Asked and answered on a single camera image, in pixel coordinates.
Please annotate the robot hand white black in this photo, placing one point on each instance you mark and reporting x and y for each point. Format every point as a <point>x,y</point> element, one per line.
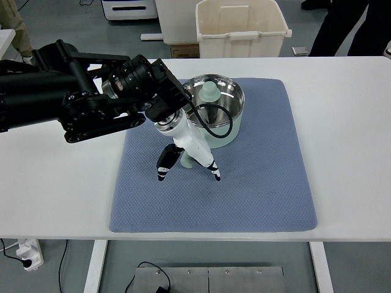
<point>195,146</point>

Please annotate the glass lid with green knob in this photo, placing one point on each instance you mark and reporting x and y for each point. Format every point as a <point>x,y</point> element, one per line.
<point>209,91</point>

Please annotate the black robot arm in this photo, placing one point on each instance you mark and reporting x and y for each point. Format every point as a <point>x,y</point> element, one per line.
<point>46,85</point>

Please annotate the blue quilted mat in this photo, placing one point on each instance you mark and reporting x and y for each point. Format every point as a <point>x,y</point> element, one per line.
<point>214,198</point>

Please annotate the brown cardboard box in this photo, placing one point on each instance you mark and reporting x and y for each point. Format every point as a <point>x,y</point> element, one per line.
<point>183,52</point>

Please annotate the white plastic bin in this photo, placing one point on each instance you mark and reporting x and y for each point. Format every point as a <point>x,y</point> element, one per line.
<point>244,45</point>

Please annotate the white panel stand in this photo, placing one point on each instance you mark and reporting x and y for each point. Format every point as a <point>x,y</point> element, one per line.
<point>177,24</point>

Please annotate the grey floor plate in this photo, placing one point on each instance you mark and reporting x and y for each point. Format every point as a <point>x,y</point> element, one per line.
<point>300,51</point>

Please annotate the grey metal plate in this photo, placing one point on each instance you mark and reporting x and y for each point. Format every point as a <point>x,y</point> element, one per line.
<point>244,280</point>

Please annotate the white device with black slot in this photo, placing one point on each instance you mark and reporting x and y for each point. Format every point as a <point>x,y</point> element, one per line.
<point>131,13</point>

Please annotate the white table leg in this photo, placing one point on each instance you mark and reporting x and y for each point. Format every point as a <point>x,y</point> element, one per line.
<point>94,268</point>
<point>321,268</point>

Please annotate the person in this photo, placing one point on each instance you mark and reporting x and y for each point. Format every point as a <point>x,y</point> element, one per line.
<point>345,30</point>
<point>21,36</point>
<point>311,4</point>

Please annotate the white power strip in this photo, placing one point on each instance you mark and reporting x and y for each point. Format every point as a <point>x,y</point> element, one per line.
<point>30,254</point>

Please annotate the person's white shoe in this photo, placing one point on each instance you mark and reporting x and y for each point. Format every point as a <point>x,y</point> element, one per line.
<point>388,53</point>

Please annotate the white side table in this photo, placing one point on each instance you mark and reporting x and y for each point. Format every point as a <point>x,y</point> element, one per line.
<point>6,39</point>

